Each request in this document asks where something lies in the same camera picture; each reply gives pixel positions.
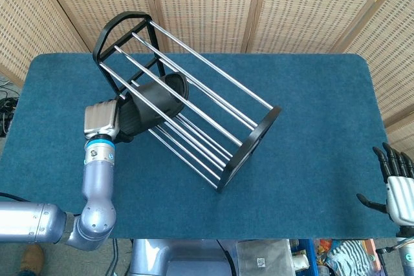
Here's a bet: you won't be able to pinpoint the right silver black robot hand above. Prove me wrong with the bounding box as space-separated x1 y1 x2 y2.
356 142 414 226

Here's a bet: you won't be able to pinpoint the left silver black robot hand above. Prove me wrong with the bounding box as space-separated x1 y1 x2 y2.
83 100 134 144

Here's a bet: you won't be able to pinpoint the black rubber slide sandal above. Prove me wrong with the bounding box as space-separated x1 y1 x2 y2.
116 74 189 138

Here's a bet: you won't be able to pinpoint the black shoe rack chrome bars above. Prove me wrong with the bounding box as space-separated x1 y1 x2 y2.
92 11 282 195

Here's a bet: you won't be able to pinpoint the black white striped bag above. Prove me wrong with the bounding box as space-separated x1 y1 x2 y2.
325 240 378 276

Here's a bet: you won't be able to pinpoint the blue plastic crate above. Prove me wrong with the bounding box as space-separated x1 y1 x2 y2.
289 239 317 276

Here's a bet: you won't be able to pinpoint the blue carpet table mat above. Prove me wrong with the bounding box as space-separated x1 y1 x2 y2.
0 52 402 240

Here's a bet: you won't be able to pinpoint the grey metal box with code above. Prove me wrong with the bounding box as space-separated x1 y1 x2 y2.
235 239 294 276

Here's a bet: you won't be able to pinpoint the silver robot torso base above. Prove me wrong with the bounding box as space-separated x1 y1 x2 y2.
129 239 239 276

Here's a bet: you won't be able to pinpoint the black floor cable bundle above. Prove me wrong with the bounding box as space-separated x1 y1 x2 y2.
0 75 21 138

